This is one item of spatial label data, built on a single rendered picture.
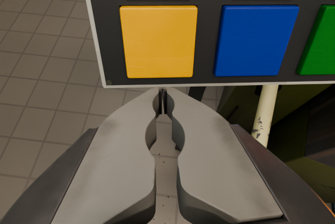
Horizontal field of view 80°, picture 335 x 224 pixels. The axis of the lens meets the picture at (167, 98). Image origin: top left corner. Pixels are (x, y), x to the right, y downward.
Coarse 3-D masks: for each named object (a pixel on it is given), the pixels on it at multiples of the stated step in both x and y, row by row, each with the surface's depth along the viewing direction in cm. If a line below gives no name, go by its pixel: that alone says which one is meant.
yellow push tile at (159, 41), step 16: (128, 16) 19; (144, 16) 19; (160, 16) 19; (176, 16) 19; (192, 16) 19; (128, 32) 20; (144, 32) 20; (160, 32) 20; (176, 32) 20; (192, 32) 20; (128, 48) 21; (144, 48) 21; (160, 48) 21; (176, 48) 21; (192, 48) 21; (128, 64) 22; (144, 64) 22; (160, 64) 22; (176, 64) 22; (192, 64) 22
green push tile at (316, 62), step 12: (324, 12) 20; (324, 24) 20; (312, 36) 21; (324, 36) 21; (312, 48) 22; (324, 48) 22; (300, 60) 23; (312, 60) 23; (324, 60) 23; (300, 72) 23; (312, 72) 23; (324, 72) 23
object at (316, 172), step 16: (304, 112) 81; (272, 128) 106; (288, 128) 89; (304, 128) 76; (272, 144) 99; (288, 144) 84; (304, 144) 73; (288, 160) 79; (304, 160) 72; (304, 176) 84; (320, 176) 78; (320, 192) 93
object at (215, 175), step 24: (168, 96) 11; (192, 120) 9; (216, 120) 9; (192, 144) 8; (216, 144) 8; (240, 144) 8; (192, 168) 7; (216, 168) 7; (240, 168) 7; (192, 192) 6; (216, 192) 6; (240, 192) 6; (264, 192) 6; (192, 216) 6; (216, 216) 6; (240, 216) 5; (264, 216) 5
